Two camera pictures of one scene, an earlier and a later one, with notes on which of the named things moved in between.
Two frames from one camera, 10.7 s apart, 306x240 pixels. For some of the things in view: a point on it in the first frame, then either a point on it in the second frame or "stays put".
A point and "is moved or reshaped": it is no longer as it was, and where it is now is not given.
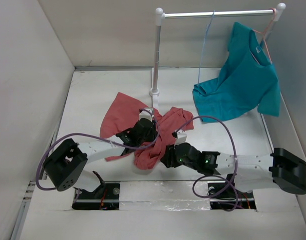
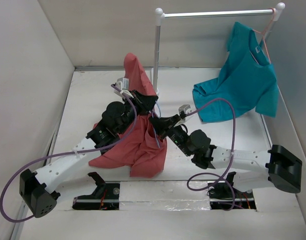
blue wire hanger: (203, 47) → (153, 121)
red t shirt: (120, 111) is moved or reshaped
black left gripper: (153, 133) → (144, 103)
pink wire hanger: (263, 33) stays put
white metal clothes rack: (160, 15) stays put
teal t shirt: (247, 80) stays put
